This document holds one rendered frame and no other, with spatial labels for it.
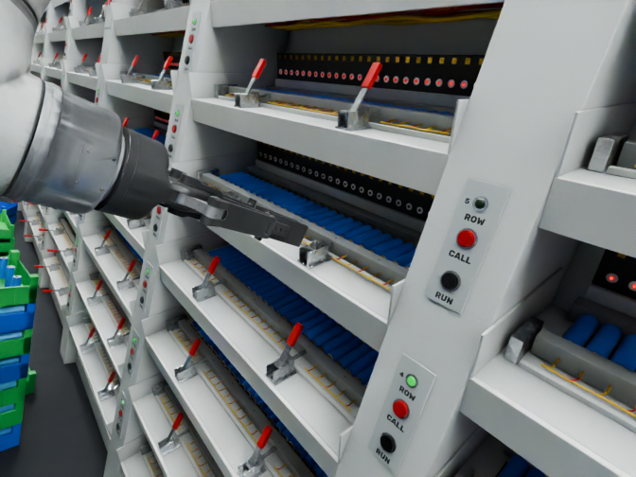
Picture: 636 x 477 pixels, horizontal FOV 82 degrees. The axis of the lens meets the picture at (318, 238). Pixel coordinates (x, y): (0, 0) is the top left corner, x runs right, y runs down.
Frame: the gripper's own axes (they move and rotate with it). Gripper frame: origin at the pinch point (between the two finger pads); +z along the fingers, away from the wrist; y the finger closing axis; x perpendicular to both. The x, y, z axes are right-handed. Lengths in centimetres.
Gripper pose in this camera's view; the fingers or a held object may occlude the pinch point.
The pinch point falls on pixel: (278, 226)
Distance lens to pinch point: 46.2
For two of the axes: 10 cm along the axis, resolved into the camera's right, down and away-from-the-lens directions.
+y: 6.5, 3.5, -6.7
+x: 4.1, -9.1, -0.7
